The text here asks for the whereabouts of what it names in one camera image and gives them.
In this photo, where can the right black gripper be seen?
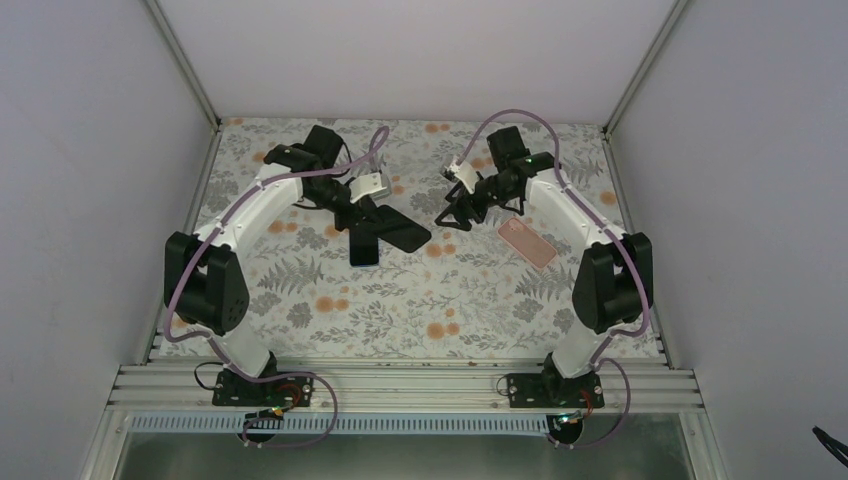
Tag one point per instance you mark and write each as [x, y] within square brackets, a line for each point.
[457, 209]

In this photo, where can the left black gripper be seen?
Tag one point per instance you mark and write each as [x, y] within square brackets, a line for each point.
[343, 221]

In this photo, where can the black smartphone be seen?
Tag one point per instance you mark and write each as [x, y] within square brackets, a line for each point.
[363, 245]

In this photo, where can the black phone-shaped object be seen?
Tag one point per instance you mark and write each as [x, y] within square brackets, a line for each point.
[398, 230]

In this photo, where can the pink phone case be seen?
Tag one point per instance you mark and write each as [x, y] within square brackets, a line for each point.
[527, 243]

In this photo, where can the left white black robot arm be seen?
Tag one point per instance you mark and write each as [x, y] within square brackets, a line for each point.
[205, 291]

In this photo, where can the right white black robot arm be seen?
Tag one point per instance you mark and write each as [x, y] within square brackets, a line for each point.
[612, 295]

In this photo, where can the floral patterned table mat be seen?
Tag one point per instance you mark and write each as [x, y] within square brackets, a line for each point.
[463, 294]

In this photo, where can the black object at edge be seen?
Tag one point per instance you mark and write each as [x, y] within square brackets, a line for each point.
[832, 445]

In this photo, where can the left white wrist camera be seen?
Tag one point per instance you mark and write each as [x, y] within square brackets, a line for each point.
[375, 185]

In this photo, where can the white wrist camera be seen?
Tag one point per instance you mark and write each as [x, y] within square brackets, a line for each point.
[455, 170]
[375, 185]

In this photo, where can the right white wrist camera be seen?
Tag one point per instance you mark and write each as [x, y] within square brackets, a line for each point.
[455, 170]

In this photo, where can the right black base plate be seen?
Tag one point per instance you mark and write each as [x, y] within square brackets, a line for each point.
[540, 391]

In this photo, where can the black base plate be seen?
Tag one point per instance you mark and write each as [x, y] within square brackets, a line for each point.
[540, 391]
[233, 390]

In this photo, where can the slotted cable duct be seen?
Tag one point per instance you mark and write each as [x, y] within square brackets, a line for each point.
[344, 423]

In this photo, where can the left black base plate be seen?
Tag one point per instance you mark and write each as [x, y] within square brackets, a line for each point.
[233, 390]

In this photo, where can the aluminium rail frame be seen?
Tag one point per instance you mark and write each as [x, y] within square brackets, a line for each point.
[407, 387]

